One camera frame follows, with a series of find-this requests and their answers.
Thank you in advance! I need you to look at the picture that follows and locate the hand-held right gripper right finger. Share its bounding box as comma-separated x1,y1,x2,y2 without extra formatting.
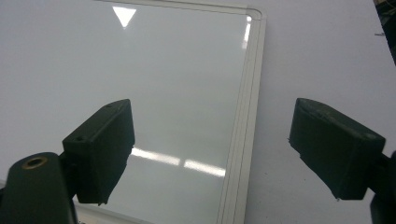
288,97,387,201

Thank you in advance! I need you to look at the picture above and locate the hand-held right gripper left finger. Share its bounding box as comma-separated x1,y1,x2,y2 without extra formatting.
62,98,136,206

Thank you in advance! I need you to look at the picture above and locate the white whiteboard with metal frame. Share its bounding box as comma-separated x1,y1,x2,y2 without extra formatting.
0,0,268,224

